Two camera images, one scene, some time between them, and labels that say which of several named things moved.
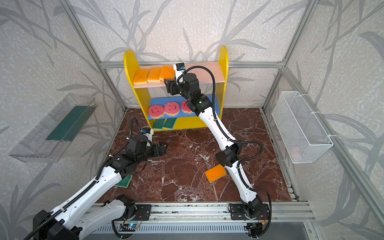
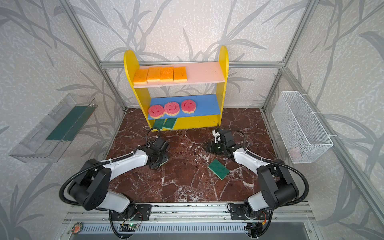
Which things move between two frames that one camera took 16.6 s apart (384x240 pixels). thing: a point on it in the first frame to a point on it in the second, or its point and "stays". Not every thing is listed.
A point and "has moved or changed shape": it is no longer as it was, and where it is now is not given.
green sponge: (158, 124) stays
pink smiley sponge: (171, 109) stays
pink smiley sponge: (185, 108) stays
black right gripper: (171, 86) to (214, 147)
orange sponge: (215, 173) has moved or changed shape
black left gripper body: (156, 149) to (159, 160)
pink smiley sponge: (156, 111) stays
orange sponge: (167, 72) stays
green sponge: (125, 182) to (167, 161)
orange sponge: (141, 76) stays
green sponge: (169, 123) stays
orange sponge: (154, 74) stays
